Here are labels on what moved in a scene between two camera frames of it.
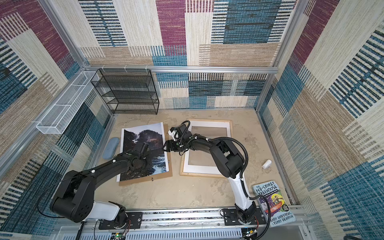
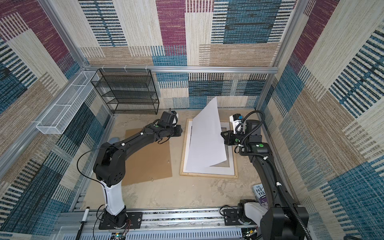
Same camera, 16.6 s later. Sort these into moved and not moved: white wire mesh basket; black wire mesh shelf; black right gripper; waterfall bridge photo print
Moved: waterfall bridge photo print; black right gripper
Not moved: black wire mesh shelf; white wire mesh basket
